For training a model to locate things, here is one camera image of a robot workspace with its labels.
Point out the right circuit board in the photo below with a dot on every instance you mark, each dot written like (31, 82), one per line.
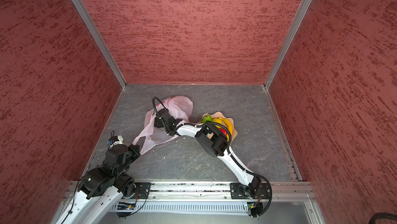
(254, 209)

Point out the right corner aluminium post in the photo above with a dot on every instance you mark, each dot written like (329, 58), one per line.
(297, 20)

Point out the circuit board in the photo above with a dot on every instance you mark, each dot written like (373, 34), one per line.
(125, 206)
(254, 209)

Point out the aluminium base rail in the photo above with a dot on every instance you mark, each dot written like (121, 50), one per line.
(204, 197)

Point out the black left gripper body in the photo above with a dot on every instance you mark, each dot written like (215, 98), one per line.
(132, 155)

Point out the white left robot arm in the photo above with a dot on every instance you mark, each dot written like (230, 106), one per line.
(102, 187)

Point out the pink wavy bowl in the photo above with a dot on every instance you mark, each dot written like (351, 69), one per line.
(219, 114)

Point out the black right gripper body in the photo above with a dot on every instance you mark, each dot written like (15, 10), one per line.
(161, 122)

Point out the yellow fake banana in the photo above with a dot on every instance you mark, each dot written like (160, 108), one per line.
(226, 124)

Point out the green fake fruit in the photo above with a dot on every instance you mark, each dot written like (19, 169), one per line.
(206, 118)

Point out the left circuit board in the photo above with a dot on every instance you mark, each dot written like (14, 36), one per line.
(125, 206)

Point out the left corner aluminium post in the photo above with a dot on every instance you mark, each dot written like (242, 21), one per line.
(88, 21)

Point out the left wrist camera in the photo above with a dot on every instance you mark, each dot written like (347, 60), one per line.
(115, 140)

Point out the corner aluminium post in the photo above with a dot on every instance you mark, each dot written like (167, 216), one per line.
(88, 21)
(297, 20)

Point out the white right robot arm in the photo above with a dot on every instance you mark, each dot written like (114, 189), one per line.
(216, 140)

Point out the pink plastic bag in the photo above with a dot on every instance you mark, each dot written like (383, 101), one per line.
(179, 107)

